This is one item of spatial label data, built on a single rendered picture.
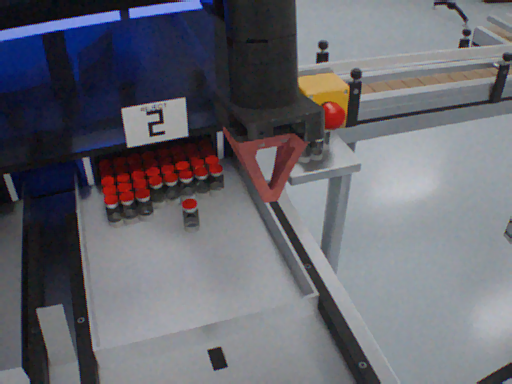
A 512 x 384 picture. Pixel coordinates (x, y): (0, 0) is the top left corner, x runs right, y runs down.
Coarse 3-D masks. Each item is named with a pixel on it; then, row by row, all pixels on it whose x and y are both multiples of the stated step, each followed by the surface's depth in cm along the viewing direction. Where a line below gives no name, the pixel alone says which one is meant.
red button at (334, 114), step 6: (330, 102) 72; (336, 102) 73; (330, 108) 71; (336, 108) 71; (342, 108) 72; (330, 114) 71; (336, 114) 71; (342, 114) 72; (330, 120) 72; (336, 120) 72; (342, 120) 72; (330, 126) 72; (336, 126) 73
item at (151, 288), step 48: (96, 192) 77; (240, 192) 77; (96, 240) 69; (144, 240) 69; (192, 240) 69; (240, 240) 69; (288, 240) 65; (96, 288) 62; (144, 288) 63; (192, 288) 63; (240, 288) 63; (288, 288) 63; (96, 336) 54; (144, 336) 57; (192, 336) 55
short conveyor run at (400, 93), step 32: (320, 64) 93; (352, 64) 95; (384, 64) 97; (416, 64) 103; (448, 64) 95; (480, 64) 97; (352, 96) 87; (384, 96) 91; (416, 96) 93; (448, 96) 96; (480, 96) 99; (352, 128) 93; (384, 128) 96; (416, 128) 98
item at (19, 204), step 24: (24, 192) 73; (0, 216) 73; (24, 216) 69; (0, 240) 69; (24, 240) 66; (0, 264) 65; (24, 264) 63; (0, 288) 62; (24, 288) 60; (0, 312) 59; (24, 312) 57; (0, 336) 56; (24, 336) 54; (0, 360) 53; (24, 360) 51
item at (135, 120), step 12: (132, 108) 64; (144, 108) 65; (156, 108) 65; (168, 108) 66; (180, 108) 67; (132, 120) 65; (144, 120) 66; (156, 120) 67; (168, 120) 67; (180, 120) 68; (132, 132) 66; (144, 132) 67; (168, 132) 68; (180, 132) 69; (132, 144) 68
